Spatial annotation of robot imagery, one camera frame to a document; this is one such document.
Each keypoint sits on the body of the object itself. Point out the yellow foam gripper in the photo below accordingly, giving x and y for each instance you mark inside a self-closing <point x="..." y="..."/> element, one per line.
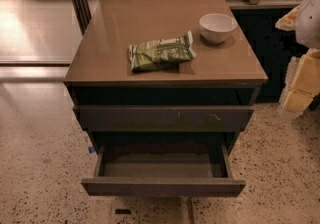
<point x="309" y="23"/>

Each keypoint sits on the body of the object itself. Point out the grey drawer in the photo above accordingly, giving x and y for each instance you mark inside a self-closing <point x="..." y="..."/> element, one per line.
<point x="191" y="170"/>
<point x="163" y="118"/>

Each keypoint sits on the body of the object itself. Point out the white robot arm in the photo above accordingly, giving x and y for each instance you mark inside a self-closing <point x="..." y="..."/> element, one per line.
<point x="304" y="20"/>

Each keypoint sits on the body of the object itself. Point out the brown drawer cabinet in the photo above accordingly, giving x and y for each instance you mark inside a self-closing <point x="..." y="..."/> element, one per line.
<point x="228" y="74"/>

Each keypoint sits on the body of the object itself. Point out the white ceramic bowl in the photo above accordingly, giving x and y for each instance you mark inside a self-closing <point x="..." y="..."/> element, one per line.
<point x="217" y="28"/>

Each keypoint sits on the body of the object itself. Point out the green snack bag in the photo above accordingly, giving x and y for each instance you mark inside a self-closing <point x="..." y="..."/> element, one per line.
<point x="161" y="54"/>

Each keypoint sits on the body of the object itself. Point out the blue tape piece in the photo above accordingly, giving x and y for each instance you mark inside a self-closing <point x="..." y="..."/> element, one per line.
<point x="91" y="149"/>

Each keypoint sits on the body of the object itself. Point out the black floor marker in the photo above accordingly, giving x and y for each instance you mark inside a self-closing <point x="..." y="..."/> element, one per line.
<point x="123" y="211"/>

